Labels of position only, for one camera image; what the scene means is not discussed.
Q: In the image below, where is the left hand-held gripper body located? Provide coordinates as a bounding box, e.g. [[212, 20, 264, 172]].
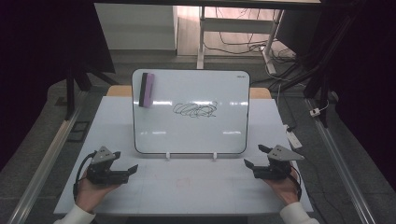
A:
[[86, 146, 131, 186]]

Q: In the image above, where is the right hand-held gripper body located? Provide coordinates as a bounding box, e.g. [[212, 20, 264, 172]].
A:
[[252, 144, 305, 182]]

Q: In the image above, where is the person's left hand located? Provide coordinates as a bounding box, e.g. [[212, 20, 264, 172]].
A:
[[74, 177, 121, 215]]

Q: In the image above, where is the person's right hand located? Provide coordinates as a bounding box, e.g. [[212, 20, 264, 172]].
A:
[[262, 167, 301, 206]]

